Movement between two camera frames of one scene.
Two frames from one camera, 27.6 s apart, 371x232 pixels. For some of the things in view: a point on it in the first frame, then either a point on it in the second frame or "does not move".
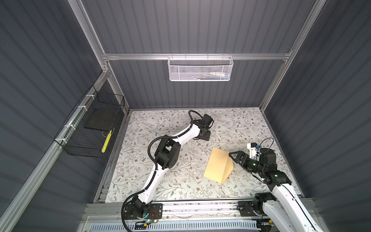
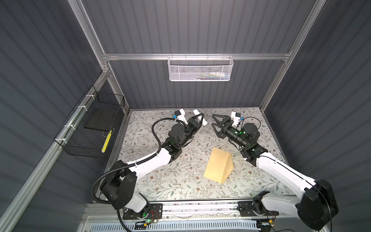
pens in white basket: [214, 75] does not move
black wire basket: [88, 130] does not move
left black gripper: [206, 137] -> [192, 124]
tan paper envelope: [219, 166] does not move
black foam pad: [102, 118] does not move
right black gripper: [241, 154] -> [222, 132]
